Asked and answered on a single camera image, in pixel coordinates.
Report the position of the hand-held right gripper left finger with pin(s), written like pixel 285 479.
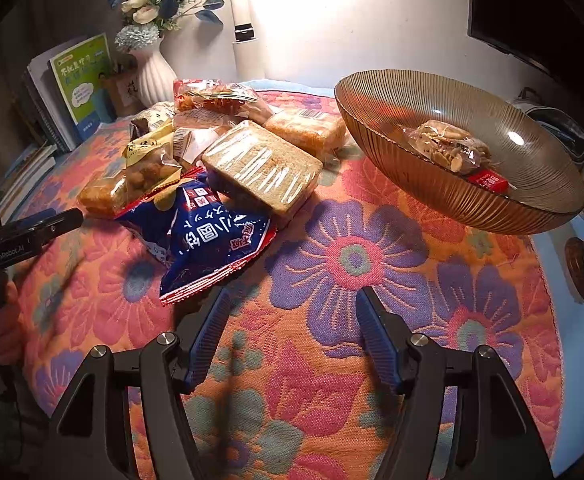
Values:
pixel 211 330

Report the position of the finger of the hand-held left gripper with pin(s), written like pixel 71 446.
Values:
pixel 61 220
pixel 47 240

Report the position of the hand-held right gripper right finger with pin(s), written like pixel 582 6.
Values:
pixel 374 335

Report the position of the clear packet of fried pastry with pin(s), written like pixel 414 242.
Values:
pixel 104 195

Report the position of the blue snack bag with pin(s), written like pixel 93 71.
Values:
pixel 211 230

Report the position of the yellow label snack ball packet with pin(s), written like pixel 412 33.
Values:
pixel 151 160

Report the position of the white and brown bread packet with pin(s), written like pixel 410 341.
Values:
pixel 191 135

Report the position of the brown wicker basket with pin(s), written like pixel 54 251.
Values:
pixel 422 185

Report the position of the sliced toast bread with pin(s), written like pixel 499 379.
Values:
pixel 262 170

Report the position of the small red snack packet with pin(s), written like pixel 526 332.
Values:
pixel 489 180

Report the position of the clear packet of bread fingers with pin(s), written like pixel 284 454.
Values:
pixel 216 95

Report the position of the clear packet of peanuts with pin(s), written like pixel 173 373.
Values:
pixel 447 145

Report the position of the orange square cake packet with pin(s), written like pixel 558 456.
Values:
pixel 307 130

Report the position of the person's left hand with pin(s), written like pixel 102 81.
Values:
pixel 4 322

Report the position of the flat stack of books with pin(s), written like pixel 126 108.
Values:
pixel 26 170

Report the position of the floral woven cloth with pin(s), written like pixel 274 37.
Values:
pixel 322 270

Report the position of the upright spiral notebooks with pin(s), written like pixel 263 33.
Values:
pixel 39 100

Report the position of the green cover book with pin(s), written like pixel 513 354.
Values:
pixel 84 80

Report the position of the brown square pen holder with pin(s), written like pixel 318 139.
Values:
pixel 119 90

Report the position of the white ribbed vase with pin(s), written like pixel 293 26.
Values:
pixel 151 77

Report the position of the artificial flower bouquet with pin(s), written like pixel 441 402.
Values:
pixel 156 0

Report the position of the white desk lamp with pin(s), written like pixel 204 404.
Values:
pixel 244 20

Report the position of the white desk appliance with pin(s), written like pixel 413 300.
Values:
pixel 557 125

